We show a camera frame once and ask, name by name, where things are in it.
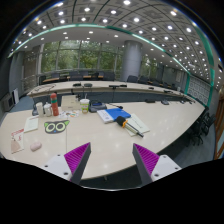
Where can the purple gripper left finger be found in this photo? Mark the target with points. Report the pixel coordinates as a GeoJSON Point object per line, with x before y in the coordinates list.
{"type": "Point", "coordinates": [70, 166]}

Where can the colourful sticker sheet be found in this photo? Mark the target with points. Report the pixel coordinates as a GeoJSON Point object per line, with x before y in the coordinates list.
{"type": "Point", "coordinates": [68, 114]}

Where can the white cup left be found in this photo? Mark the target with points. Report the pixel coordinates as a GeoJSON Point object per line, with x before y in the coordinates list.
{"type": "Point", "coordinates": [40, 110]}

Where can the white paper sheet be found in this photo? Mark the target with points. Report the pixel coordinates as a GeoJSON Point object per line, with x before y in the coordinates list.
{"type": "Point", "coordinates": [31, 124]}

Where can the red and white booklet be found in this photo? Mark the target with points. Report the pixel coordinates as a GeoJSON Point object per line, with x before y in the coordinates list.
{"type": "Point", "coordinates": [17, 143]}

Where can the green labelled paper cup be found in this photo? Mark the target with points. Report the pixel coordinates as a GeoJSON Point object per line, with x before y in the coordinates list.
{"type": "Point", "coordinates": [84, 104]}

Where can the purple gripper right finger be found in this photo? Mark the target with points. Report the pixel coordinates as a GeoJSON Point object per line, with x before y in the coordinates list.
{"type": "Point", "coordinates": [151, 166]}

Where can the grey desk phone device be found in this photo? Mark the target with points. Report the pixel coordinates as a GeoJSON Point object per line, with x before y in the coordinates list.
{"type": "Point", "coordinates": [94, 107]}

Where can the cardboard box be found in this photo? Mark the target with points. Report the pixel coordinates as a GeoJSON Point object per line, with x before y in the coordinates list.
{"type": "Point", "coordinates": [69, 103]}

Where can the red tall bottle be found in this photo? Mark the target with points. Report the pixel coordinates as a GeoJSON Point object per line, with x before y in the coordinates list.
{"type": "Point", "coordinates": [54, 104]}

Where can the blue folder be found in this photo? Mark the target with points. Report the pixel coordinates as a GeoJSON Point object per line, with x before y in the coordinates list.
{"type": "Point", "coordinates": [116, 112]}

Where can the pale green paper pad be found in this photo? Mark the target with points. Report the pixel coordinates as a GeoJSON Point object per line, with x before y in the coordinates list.
{"type": "Point", "coordinates": [138, 124]}

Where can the grey round pillar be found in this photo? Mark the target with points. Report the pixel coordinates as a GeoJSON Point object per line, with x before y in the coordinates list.
{"type": "Point", "coordinates": [131, 61]}

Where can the pink computer mouse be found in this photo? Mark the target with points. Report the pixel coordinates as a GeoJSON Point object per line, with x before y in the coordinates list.
{"type": "Point", "coordinates": [35, 146]}

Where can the white cup with lid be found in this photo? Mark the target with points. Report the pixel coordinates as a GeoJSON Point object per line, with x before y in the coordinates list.
{"type": "Point", "coordinates": [48, 109]}

